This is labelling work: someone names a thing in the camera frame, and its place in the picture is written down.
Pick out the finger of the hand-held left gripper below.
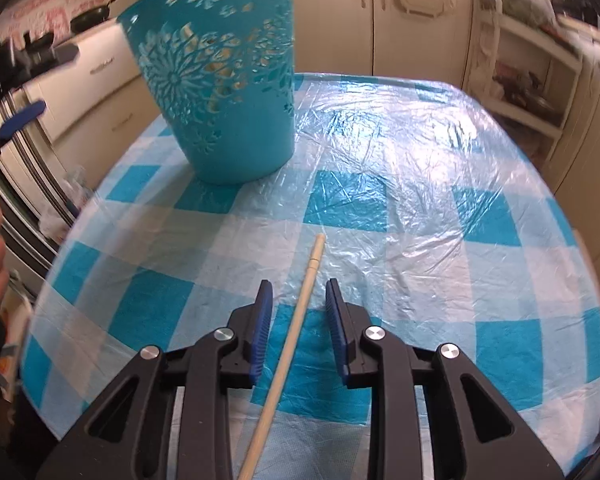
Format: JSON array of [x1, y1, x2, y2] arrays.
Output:
[[0, 100, 48, 163], [10, 31, 80, 78]]

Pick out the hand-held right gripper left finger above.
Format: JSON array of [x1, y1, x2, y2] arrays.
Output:
[[35, 280, 275, 480]]

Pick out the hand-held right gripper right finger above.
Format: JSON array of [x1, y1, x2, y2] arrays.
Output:
[[325, 278, 566, 480]]

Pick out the pale wooden chopstick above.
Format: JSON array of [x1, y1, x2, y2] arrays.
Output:
[[237, 233, 327, 480]]

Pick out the teal perforated plastic basket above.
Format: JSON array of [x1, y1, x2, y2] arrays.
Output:
[[116, 0, 297, 185]]

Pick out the cream counter drawer cabinet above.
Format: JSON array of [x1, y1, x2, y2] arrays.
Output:
[[24, 21, 167, 143]]

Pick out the black frying pan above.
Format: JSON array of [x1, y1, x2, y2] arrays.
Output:
[[70, 0, 134, 34]]

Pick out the crumpled white plastic bag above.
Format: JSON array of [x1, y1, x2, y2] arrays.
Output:
[[39, 169, 92, 242]]

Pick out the blue white checkered tablecloth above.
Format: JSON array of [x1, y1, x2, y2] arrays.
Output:
[[19, 72, 600, 480]]

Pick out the cream side cabinet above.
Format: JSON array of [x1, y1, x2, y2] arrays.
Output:
[[544, 17, 600, 263]]

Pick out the white shelf unit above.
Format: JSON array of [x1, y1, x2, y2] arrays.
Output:
[[461, 0, 587, 140]]

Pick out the pink wall poster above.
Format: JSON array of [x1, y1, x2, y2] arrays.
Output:
[[1, 0, 107, 37]]

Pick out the cream wall cabinets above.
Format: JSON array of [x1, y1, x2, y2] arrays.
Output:
[[292, 0, 477, 92]]

